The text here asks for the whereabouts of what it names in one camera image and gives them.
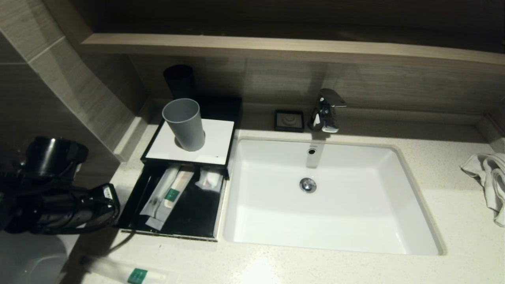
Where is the long packet with green label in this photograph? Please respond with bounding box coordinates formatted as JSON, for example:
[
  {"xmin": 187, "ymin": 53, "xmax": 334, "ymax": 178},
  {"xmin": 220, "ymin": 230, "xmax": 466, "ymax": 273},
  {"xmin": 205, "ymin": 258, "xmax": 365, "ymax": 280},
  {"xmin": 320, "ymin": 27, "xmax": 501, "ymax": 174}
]
[
  {"xmin": 81, "ymin": 256, "xmax": 168, "ymax": 284},
  {"xmin": 140, "ymin": 164, "xmax": 183, "ymax": 218}
]

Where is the black sliding drawer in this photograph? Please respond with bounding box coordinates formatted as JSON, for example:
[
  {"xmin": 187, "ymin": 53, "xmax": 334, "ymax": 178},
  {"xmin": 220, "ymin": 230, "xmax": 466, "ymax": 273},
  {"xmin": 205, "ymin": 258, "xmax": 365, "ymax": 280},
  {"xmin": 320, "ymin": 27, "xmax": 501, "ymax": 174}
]
[{"xmin": 114, "ymin": 163, "xmax": 228, "ymax": 241}]

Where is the small white pouch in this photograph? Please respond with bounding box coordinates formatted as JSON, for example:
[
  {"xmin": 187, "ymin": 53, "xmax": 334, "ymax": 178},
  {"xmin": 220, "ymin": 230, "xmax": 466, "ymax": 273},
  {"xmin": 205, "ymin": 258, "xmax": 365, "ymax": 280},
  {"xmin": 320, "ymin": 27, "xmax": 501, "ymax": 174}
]
[{"xmin": 195, "ymin": 167, "xmax": 224, "ymax": 193}]

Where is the clear packet with green label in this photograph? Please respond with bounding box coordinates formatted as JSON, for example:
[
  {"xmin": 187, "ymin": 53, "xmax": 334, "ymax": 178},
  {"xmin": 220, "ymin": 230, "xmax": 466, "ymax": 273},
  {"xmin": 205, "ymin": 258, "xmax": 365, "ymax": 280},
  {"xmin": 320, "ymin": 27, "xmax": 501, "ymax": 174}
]
[{"xmin": 145, "ymin": 170, "xmax": 195, "ymax": 232}]

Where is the grey toilet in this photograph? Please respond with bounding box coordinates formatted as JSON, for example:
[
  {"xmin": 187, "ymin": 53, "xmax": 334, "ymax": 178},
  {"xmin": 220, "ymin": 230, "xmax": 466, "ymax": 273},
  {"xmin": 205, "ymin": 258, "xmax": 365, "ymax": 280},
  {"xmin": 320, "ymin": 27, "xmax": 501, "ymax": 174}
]
[{"xmin": 0, "ymin": 231, "xmax": 75, "ymax": 284}]

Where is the grey plastic cup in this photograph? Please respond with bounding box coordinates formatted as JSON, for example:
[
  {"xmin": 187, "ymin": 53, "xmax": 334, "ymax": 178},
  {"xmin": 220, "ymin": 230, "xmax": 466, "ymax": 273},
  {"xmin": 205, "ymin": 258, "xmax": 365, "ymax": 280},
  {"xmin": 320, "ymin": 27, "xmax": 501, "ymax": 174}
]
[{"xmin": 162, "ymin": 99, "xmax": 206, "ymax": 152}]

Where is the white rectangular mat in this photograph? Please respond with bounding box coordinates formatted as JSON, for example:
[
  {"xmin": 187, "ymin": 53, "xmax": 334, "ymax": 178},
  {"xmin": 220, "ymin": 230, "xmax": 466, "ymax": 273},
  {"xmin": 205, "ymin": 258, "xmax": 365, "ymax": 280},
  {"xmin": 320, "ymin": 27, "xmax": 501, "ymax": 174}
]
[{"xmin": 145, "ymin": 118, "xmax": 235, "ymax": 166}]

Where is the black plastic cup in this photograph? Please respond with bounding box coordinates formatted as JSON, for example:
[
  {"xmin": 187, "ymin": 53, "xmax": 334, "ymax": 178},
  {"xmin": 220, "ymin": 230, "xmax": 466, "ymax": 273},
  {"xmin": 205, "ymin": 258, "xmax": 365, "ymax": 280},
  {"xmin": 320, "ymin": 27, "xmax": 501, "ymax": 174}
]
[{"xmin": 163, "ymin": 65, "xmax": 198, "ymax": 101}]

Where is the black square soap dish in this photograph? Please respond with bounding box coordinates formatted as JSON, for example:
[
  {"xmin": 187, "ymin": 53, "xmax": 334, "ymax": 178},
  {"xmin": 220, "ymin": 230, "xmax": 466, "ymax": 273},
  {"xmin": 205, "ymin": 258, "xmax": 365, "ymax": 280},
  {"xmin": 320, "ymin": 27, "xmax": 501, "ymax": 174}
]
[{"xmin": 275, "ymin": 110, "xmax": 305, "ymax": 133}]

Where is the chrome sink drain stopper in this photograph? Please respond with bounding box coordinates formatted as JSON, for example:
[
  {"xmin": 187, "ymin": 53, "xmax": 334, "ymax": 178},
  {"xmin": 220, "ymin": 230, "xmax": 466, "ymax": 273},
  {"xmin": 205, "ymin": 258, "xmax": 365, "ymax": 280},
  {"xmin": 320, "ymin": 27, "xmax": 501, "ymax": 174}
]
[{"xmin": 299, "ymin": 177, "xmax": 317, "ymax": 194}]

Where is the white rectangular sink basin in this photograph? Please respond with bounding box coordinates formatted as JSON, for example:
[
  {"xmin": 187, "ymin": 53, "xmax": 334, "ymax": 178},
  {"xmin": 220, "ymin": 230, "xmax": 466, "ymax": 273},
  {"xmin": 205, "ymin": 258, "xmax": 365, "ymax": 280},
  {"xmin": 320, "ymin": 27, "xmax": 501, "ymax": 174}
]
[{"xmin": 223, "ymin": 137, "xmax": 446, "ymax": 255}]

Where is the chrome faucet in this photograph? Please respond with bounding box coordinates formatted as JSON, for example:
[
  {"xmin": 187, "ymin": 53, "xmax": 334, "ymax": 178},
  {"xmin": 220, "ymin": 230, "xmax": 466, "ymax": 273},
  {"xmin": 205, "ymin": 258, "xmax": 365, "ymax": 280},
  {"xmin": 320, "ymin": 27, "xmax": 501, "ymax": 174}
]
[{"xmin": 309, "ymin": 89, "xmax": 347, "ymax": 134}]

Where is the white crumpled towel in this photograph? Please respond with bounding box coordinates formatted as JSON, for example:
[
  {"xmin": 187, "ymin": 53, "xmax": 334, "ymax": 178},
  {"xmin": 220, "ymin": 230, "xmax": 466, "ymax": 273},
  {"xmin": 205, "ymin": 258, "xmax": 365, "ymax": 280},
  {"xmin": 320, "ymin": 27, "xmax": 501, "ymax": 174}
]
[{"xmin": 460, "ymin": 153, "xmax": 505, "ymax": 228}]

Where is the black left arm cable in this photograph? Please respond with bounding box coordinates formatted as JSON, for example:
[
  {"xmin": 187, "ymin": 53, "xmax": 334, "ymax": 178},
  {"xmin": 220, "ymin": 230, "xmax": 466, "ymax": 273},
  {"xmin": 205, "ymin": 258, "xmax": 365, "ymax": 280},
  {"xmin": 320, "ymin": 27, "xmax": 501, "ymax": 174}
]
[{"xmin": 32, "ymin": 213, "xmax": 121, "ymax": 235}]

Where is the light wooden wall shelf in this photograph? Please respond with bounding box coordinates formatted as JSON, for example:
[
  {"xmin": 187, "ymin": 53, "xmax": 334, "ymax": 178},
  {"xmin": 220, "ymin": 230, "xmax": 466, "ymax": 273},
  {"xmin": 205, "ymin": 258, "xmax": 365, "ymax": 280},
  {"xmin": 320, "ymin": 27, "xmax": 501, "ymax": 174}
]
[{"xmin": 82, "ymin": 34, "xmax": 505, "ymax": 68}]

